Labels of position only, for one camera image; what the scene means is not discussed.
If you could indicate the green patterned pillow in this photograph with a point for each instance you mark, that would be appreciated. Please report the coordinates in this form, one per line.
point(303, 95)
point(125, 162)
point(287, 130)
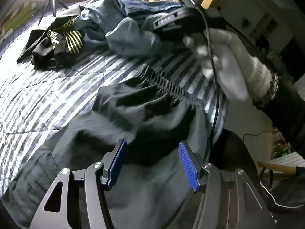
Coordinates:
point(19, 12)

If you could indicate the striped blue white bedspread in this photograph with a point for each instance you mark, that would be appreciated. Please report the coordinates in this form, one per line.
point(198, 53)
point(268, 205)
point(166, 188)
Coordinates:
point(36, 104)

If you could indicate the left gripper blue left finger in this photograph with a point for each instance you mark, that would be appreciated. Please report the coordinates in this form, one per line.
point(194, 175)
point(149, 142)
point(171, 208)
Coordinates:
point(59, 207)

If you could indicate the black lamp tripod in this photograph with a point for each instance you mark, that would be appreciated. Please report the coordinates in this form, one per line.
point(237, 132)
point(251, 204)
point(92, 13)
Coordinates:
point(52, 4)

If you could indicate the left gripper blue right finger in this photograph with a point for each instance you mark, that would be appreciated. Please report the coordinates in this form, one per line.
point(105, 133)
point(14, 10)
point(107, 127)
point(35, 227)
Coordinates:
point(227, 199)

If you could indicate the white gloved right hand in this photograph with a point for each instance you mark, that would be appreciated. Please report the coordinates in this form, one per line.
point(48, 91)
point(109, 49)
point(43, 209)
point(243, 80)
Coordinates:
point(240, 75)

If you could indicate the blue denim jeans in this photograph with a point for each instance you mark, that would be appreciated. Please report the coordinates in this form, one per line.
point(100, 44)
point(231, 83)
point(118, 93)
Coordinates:
point(125, 26)

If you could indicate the black yellow striped garment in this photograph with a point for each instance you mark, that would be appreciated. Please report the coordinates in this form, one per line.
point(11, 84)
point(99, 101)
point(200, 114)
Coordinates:
point(56, 46)

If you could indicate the black sleeved right forearm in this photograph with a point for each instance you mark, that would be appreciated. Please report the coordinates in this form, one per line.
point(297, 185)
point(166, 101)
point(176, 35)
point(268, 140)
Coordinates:
point(285, 108)

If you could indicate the dark grey pants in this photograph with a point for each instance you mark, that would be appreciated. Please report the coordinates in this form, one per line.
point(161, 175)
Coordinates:
point(153, 115)

